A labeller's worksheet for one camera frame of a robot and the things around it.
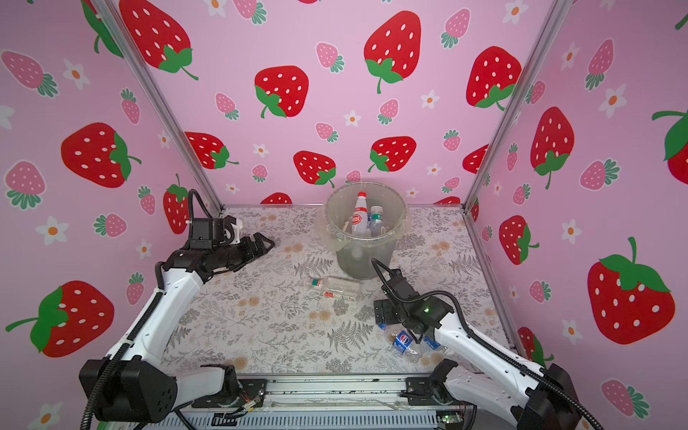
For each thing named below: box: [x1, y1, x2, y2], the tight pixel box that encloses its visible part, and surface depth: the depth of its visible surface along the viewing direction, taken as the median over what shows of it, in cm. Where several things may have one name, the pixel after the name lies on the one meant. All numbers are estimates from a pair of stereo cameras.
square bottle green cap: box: [369, 205, 384, 236], surface depth 91 cm
